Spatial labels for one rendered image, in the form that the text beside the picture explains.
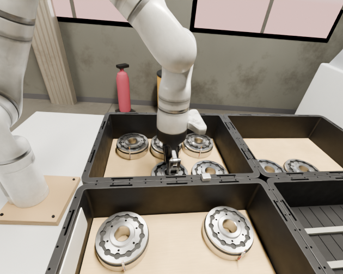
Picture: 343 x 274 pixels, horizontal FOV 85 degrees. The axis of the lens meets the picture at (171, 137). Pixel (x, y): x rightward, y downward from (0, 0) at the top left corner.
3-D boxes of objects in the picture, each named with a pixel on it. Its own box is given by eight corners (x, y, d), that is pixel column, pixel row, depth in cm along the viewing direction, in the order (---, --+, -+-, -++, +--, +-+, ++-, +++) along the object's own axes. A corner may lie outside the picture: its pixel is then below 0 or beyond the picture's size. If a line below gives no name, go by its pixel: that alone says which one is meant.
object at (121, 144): (113, 152, 57) (112, 150, 57) (120, 133, 65) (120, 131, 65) (146, 154, 57) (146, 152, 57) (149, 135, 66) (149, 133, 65)
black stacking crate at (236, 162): (90, 215, 45) (80, 184, 38) (110, 141, 69) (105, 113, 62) (246, 207, 50) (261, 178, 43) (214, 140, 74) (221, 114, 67)
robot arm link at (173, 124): (207, 135, 43) (212, 111, 39) (158, 137, 41) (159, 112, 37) (196, 115, 50) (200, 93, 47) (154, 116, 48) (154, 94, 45)
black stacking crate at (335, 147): (247, 207, 50) (262, 178, 43) (215, 140, 74) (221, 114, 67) (375, 200, 55) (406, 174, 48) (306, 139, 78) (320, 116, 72)
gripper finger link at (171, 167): (169, 157, 43) (166, 168, 48) (170, 164, 42) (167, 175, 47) (180, 156, 44) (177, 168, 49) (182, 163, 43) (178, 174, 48)
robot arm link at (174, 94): (161, 95, 47) (155, 112, 40) (164, 24, 38) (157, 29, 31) (189, 98, 46) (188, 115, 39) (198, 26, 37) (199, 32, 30)
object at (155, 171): (153, 191, 46) (153, 190, 46) (149, 163, 54) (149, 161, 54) (192, 187, 48) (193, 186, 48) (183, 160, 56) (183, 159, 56)
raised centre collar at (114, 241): (109, 250, 34) (108, 249, 34) (109, 225, 38) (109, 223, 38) (136, 244, 36) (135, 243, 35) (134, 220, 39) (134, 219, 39)
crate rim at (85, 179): (80, 190, 39) (78, 182, 38) (106, 118, 63) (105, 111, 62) (259, 184, 44) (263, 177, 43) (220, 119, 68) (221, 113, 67)
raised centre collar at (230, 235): (223, 241, 37) (224, 240, 37) (213, 218, 41) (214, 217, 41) (245, 236, 38) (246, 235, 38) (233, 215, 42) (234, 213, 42)
